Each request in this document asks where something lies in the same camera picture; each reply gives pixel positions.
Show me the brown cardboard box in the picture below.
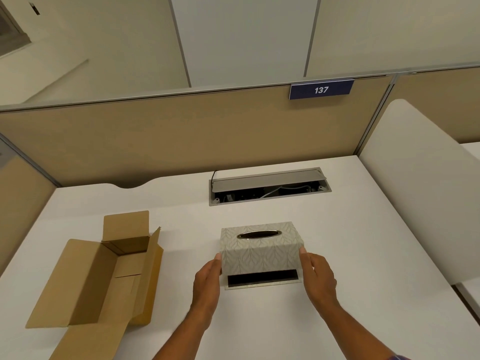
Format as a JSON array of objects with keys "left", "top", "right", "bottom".
[{"left": 25, "top": 210, "right": 165, "bottom": 360}]

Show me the white rounded desk divider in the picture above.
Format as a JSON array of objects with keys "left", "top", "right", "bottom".
[{"left": 357, "top": 98, "right": 480, "bottom": 287}]

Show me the person's left hand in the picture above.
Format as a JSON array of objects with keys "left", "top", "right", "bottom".
[{"left": 190, "top": 252, "right": 224, "bottom": 329}]

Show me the person's right hand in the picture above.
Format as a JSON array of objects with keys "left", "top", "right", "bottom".
[{"left": 298, "top": 246, "right": 341, "bottom": 320}]

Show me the person's left forearm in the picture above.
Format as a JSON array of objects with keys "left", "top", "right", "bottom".
[{"left": 151, "top": 310, "right": 218, "bottom": 360}]

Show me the grey desk cable tray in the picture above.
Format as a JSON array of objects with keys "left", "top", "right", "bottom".
[{"left": 208, "top": 166, "right": 333, "bottom": 208}]

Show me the dark window with grey frame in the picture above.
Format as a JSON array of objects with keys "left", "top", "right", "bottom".
[{"left": 0, "top": 1, "right": 33, "bottom": 60}]

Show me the beige partition panel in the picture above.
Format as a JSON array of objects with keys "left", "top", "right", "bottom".
[
  {"left": 0, "top": 72, "right": 399, "bottom": 190},
  {"left": 389, "top": 62, "right": 480, "bottom": 145}
]

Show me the blue partition sign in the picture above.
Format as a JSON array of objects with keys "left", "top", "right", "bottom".
[{"left": 288, "top": 79, "right": 356, "bottom": 102}]

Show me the grey leaf-patterned tissue box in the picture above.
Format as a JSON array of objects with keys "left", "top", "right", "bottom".
[{"left": 218, "top": 221, "right": 306, "bottom": 292}]

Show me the person's right forearm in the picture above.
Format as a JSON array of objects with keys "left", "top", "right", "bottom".
[{"left": 317, "top": 301, "right": 414, "bottom": 360}]

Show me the beige partition with glass strip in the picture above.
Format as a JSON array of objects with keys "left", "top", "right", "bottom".
[{"left": 0, "top": 132, "right": 63, "bottom": 277}]

